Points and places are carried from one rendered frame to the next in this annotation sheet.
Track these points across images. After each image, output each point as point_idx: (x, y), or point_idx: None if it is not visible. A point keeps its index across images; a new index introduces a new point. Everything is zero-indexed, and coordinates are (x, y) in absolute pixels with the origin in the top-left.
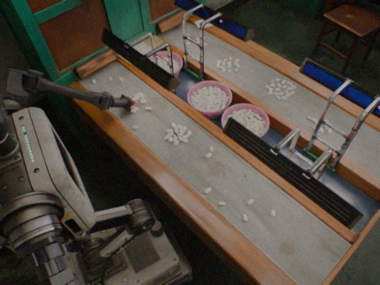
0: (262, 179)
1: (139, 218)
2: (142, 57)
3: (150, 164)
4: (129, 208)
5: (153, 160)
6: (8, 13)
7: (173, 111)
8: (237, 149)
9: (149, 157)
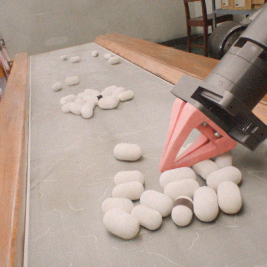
0: (34, 74)
1: (228, 22)
2: None
3: (187, 61)
4: (244, 21)
5: (178, 64)
6: None
7: (51, 145)
8: (20, 81)
9: (185, 66)
